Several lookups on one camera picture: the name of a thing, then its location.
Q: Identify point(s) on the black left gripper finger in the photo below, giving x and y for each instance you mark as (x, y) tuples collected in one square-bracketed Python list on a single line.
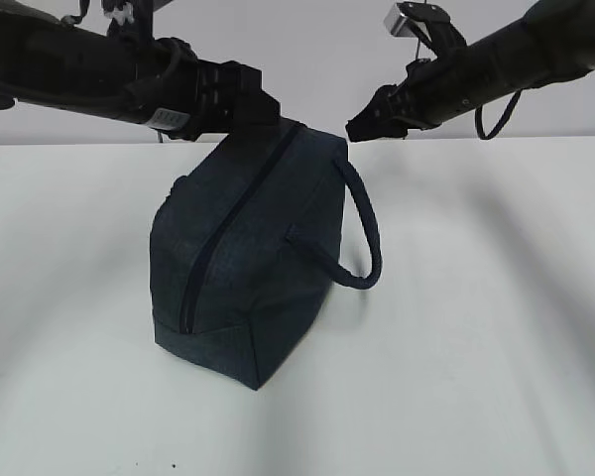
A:
[(251, 105)]

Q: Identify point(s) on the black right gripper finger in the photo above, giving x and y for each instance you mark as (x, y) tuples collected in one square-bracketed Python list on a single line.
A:
[(376, 121)]

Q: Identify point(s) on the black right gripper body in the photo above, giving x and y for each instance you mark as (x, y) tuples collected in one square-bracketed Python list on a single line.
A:
[(424, 100)]

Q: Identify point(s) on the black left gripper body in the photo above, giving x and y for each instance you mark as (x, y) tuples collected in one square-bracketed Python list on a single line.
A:
[(186, 97)]

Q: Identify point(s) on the dark blue fabric lunch bag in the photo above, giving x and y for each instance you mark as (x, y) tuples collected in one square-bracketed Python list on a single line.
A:
[(245, 248)]

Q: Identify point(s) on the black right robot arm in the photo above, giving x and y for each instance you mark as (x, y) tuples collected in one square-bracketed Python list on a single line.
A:
[(553, 42)]

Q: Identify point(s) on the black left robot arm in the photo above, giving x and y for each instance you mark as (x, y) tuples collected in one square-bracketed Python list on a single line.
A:
[(127, 74)]

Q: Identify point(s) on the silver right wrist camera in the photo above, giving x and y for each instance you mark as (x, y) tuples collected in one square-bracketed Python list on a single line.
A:
[(428, 23)]

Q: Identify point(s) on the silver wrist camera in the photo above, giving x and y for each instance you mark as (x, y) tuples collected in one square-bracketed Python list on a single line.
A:
[(428, 23), (127, 11)]

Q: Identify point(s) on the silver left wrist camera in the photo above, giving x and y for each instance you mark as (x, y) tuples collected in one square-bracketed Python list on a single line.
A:
[(127, 11)]

